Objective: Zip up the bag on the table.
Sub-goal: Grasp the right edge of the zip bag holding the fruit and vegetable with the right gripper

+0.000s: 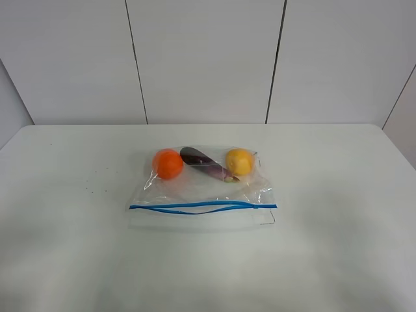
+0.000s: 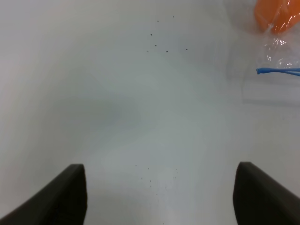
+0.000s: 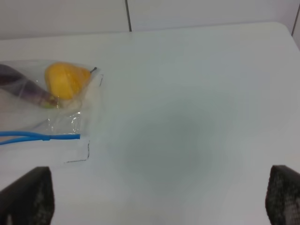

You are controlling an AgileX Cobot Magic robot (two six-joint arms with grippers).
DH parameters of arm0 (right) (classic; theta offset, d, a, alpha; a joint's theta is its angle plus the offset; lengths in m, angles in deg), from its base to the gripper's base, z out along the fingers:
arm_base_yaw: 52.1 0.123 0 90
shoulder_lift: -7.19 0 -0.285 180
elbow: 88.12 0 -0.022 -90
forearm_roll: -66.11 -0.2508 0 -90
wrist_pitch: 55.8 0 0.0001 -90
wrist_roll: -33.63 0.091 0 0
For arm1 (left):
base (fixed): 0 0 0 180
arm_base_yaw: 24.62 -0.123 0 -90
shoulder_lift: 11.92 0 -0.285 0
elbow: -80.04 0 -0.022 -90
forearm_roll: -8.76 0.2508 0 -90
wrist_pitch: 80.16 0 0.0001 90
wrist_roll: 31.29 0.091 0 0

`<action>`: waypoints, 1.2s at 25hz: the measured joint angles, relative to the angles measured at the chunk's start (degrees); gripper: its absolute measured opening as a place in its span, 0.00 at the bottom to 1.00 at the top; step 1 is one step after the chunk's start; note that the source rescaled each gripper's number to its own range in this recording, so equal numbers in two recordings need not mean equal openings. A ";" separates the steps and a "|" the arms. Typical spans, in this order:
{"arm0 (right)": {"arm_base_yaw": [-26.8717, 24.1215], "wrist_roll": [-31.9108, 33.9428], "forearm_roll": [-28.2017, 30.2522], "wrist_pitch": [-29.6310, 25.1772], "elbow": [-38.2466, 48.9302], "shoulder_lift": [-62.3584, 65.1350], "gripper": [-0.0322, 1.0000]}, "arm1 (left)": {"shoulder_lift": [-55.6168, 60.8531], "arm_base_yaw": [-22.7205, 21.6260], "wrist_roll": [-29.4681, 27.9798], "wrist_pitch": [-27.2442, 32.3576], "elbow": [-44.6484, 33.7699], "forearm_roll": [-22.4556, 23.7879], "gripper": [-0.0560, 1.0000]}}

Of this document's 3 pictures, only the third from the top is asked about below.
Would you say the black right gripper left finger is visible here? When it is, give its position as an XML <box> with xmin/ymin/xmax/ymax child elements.
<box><xmin>0</xmin><ymin>166</ymin><xmax>55</xmax><ymax>225</ymax></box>

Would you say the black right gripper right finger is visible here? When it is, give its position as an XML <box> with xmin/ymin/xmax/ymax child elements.
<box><xmin>265</xmin><ymin>165</ymin><xmax>300</xmax><ymax>225</ymax></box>

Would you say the clear zip bag blue seal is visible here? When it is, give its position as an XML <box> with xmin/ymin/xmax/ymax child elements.
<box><xmin>0</xmin><ymin>60</ymin><xmax>104</xmax><ymax>170</ymax></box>

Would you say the purple eggplant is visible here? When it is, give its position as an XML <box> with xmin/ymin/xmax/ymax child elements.
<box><xmin>0</xmin><ymin>64</ymin><xmax>60</xmax><ymax>108</ymax></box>

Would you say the yellow pear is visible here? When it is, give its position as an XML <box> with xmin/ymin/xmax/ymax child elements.
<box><xmin>45</xmin><ymin>62</ymin><xmax>98</xmax><ymax>100</ymax></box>

